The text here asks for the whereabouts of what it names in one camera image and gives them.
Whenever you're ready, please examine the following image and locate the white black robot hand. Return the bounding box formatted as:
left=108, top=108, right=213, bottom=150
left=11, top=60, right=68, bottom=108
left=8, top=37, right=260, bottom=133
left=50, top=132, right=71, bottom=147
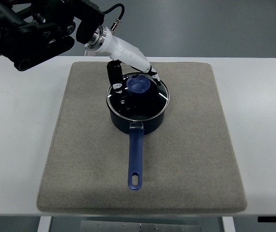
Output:
left=92, top=26, right=161, bottom=86

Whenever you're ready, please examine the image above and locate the glass pot lid blue knob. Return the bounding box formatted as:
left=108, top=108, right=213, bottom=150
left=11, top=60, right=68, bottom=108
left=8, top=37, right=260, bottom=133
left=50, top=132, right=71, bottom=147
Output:
left=107, top=72, right=169, bottom=121

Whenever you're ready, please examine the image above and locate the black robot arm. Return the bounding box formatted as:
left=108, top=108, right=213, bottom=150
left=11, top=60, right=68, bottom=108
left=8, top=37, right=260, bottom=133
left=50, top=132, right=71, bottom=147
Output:
left=0, top=0, right=124, bottom=71

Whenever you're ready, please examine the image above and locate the lower floor outlet plate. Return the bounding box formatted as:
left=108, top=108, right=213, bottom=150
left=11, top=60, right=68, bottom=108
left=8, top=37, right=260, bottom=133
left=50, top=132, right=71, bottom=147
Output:
left=84, top=50, right=97, bottom=57

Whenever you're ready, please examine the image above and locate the dark blue saucepan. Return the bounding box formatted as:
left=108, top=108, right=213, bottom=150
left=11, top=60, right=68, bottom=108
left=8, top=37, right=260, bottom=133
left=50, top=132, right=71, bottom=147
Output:
left=107, top=71, right=170, bottom=191

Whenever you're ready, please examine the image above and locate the beige felt mat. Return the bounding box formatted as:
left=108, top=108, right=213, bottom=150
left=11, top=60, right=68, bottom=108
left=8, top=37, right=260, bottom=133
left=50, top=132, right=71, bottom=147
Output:
left=37, top=62, right=247, bottom=215

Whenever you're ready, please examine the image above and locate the white left table leg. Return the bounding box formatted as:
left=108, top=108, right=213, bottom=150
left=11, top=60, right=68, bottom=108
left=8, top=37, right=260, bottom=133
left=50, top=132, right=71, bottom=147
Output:
left=37, top=216, right=52, bottom=232

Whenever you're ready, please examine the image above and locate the white table leg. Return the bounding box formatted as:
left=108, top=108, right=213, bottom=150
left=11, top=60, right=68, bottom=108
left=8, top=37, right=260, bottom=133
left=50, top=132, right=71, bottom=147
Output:
left=37, top=216, right=52, bottom=232
left=222, top=217, right=236, bottom=232

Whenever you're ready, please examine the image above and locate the white right table leg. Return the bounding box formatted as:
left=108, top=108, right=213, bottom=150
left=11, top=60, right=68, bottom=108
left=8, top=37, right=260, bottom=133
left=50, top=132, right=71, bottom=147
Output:
left=222, top=217, right=236, bottom=232

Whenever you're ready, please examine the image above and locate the black table control panel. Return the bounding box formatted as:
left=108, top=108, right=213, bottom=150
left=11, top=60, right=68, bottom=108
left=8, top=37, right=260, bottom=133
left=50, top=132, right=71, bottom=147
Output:
left=258, top=216, right=276, bottom=223

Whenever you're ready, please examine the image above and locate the metal base plate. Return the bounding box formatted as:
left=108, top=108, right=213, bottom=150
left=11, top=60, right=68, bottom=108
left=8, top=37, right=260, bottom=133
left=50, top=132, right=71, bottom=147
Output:
left=80, top=220, right=201, bottom=232

